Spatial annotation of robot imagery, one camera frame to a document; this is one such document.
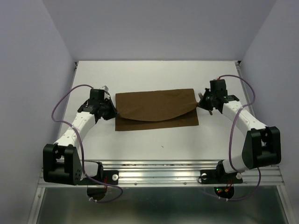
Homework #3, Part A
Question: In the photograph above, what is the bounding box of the brown cloth napkin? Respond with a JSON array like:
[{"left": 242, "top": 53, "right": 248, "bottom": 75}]
[{"left": 115, "top": 89, "right": 199, "bottom": 131}]

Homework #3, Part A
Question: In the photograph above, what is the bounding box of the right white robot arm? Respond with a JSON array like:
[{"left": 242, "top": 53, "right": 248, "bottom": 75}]
[{"left": 198, "top": 79, "right": 281, "bottom": 182}]

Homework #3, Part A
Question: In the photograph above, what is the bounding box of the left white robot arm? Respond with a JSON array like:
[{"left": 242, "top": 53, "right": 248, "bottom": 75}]
[{"left": 43, "top": 86, "right": 118, "bottom": 185}]

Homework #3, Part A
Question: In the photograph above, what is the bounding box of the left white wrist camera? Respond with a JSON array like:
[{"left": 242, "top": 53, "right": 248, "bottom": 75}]
[{"left": 101, "top": 85, "right": 109, "bottom": 94}]

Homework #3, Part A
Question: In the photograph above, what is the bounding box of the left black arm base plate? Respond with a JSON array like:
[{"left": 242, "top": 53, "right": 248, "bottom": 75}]
[{"left": 77, "top": 170, "right": 119, "bottom": 186}]

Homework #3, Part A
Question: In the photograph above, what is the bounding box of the aluminium front rail frame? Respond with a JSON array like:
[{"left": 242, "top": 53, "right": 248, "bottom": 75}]
[{"left": 28, "top": 160, "right": 295, "bottom": 224}]

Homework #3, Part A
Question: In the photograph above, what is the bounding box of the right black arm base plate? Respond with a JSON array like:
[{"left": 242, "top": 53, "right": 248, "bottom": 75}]
[{"left": 198, "top": 169, "right": 243, "bottom": 184}]

